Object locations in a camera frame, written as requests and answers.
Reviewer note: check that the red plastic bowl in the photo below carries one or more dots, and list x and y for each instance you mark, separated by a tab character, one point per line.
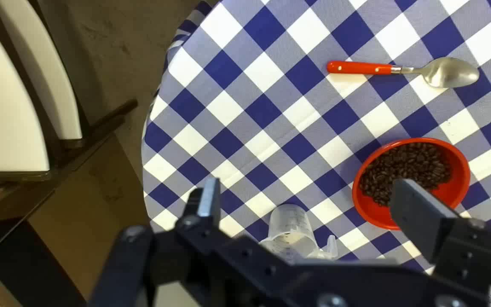
371	211

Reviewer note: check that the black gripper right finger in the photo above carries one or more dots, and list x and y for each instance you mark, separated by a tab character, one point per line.
422	218

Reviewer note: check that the dark wooden stand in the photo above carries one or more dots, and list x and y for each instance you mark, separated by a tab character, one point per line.
59	171

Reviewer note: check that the large coffee bean heap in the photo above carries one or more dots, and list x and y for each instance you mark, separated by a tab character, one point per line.
410	164

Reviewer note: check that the clear plastic measuring cup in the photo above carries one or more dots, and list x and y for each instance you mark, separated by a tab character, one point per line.
294	227

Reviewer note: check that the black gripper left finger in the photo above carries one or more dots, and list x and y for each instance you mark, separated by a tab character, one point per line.
209	198

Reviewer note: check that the blue white checked tablecloth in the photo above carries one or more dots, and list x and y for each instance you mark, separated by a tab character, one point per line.
257	113

